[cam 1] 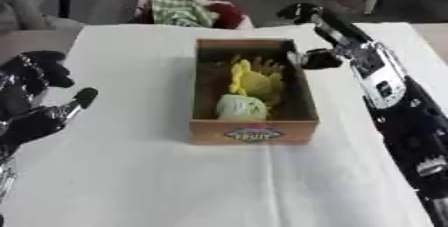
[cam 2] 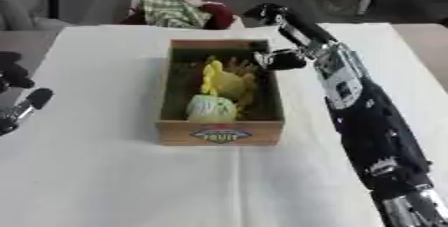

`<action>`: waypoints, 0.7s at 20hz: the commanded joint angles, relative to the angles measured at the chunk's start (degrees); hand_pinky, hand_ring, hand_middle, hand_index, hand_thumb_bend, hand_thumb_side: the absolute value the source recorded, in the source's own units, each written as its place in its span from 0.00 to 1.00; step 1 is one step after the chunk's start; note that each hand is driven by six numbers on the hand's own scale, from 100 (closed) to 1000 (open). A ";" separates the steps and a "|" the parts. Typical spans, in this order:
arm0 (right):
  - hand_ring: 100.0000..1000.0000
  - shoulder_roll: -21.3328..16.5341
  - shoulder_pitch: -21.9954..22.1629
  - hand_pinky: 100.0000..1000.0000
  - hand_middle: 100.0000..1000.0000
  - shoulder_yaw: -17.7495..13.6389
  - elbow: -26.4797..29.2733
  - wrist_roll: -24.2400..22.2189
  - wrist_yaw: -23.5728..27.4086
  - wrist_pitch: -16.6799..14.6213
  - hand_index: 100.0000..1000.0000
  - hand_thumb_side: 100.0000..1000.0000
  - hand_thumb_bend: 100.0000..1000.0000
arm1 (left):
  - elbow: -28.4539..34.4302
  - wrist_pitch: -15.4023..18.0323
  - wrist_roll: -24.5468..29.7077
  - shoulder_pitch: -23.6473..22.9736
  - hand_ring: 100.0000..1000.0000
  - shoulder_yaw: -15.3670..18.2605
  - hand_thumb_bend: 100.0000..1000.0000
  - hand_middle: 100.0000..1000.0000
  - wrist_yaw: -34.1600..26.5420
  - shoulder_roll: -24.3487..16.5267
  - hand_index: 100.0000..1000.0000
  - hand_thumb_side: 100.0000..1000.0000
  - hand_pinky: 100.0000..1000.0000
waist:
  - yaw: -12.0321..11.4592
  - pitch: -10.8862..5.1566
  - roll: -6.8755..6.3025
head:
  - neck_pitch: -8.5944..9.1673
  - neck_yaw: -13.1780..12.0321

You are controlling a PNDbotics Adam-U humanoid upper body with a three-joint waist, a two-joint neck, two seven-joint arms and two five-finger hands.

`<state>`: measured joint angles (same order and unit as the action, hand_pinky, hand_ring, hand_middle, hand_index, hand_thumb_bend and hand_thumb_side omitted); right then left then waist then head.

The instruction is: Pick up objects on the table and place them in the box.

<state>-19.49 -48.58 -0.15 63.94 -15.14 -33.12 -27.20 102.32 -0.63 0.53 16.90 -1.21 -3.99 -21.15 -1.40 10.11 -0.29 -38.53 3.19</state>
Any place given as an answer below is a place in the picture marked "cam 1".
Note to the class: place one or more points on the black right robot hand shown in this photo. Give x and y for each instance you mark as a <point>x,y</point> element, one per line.
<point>326,34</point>

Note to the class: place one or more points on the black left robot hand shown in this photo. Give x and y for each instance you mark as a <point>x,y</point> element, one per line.
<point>29,117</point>

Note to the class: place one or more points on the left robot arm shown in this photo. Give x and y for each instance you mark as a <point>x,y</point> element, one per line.
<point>4,181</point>

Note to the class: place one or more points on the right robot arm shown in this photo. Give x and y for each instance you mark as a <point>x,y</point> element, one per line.
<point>402,121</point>

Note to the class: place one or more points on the tan cardboard box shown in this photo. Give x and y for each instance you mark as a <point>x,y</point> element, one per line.
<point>253,94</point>

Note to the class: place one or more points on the yellow soft toy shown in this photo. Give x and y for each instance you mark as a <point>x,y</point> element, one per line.
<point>254,79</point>

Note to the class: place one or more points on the pale green toy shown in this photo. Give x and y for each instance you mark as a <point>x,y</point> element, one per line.
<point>241,107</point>

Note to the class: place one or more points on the grey chair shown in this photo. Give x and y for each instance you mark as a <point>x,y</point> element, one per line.
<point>32,1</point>

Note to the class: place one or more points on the chair with piled cloths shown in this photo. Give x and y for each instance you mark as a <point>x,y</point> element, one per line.
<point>189,6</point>

